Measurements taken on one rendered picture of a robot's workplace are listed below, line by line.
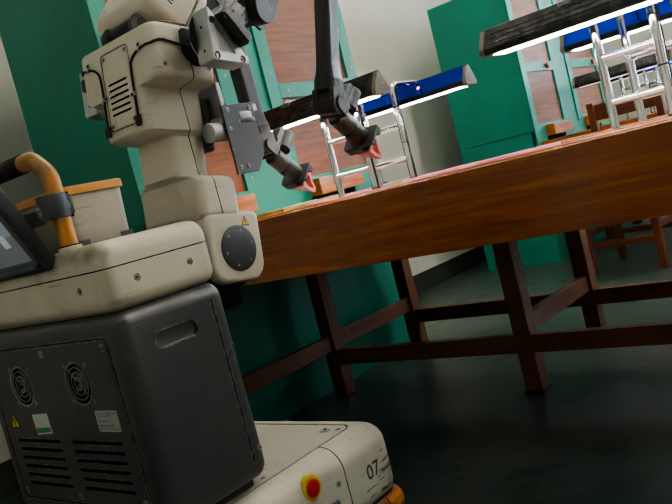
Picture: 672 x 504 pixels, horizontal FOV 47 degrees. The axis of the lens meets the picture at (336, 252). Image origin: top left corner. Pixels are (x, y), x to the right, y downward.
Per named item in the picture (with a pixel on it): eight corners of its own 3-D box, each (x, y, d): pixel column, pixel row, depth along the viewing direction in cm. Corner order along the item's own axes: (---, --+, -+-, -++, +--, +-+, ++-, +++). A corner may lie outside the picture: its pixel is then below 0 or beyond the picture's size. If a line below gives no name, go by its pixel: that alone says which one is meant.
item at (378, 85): (376, 94, 227) (370, 69, 226) (235, 142, 267) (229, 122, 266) (391, 92, 233) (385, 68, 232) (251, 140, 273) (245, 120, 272)
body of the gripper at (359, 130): (352, 135, 216) (336, 120, 211) (381, 127, 210) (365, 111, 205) (347, 154, 213) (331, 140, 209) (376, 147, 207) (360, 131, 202)
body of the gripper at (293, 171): (289, 171, 246) (274, 159, 242) (313, 165, 240) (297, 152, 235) (284, 188, 244) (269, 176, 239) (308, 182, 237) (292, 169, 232)
